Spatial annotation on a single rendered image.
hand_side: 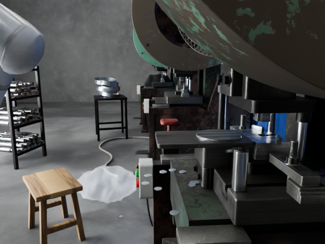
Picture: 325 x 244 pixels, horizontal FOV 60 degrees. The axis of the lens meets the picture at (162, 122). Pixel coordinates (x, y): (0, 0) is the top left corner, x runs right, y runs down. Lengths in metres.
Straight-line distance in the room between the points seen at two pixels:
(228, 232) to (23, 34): 0.55
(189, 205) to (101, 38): 6.88
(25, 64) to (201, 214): 0.48
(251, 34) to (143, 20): 1.81
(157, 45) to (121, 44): 5.32
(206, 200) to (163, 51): 1.49
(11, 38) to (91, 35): 6.90
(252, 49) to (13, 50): 0.43
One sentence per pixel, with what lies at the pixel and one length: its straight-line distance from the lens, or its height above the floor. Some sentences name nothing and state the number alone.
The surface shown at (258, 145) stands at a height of 0.77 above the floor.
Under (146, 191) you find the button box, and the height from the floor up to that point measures 0.52.
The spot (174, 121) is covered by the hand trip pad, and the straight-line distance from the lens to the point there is 1.07.
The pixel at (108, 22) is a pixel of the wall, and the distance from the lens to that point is 7.45.
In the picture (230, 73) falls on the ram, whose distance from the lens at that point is 0.73.
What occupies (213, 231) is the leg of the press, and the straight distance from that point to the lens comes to 0.62.
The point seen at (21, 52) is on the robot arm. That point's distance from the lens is 0.58.
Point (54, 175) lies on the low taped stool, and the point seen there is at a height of 0.33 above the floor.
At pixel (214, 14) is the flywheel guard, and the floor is 1.02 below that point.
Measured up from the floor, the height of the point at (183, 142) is 0.78.
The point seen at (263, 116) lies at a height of 0.84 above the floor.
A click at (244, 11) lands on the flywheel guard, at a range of 0.29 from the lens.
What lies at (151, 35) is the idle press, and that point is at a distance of 2.07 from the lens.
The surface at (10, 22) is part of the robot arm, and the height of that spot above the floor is 1.05.
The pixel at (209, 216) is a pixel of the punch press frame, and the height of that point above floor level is 0.65.
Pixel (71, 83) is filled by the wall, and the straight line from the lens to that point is 7.56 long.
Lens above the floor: 0.98
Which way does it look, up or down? 12 degrees down
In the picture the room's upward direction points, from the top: straight up
